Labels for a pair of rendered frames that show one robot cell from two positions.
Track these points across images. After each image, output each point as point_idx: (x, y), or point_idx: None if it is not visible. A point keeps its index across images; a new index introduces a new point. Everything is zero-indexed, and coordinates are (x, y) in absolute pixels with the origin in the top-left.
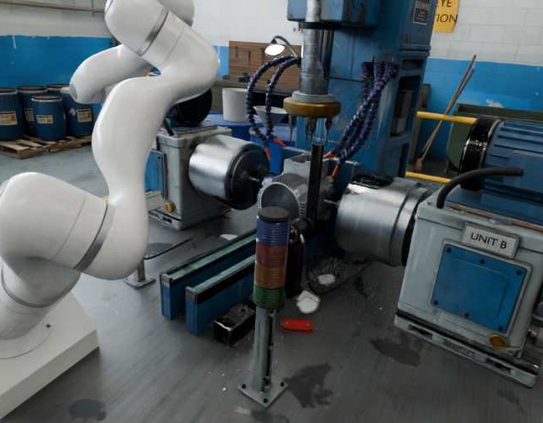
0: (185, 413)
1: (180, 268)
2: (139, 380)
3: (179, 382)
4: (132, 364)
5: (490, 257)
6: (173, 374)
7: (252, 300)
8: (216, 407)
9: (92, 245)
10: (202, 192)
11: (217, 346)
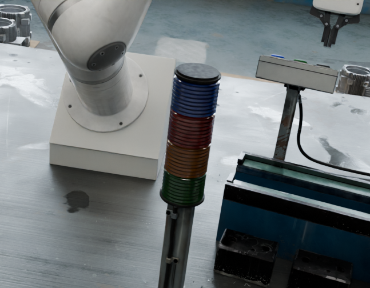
0: (98, 260)
1: (270, 163)
2: (126, 218)
3: (138, 245)
4: (144, 207)
5: None
6: (146, 238)
7: (295, 253)
8: (117, 283)
9: (52, 14)
10: None
11: (212, 260)
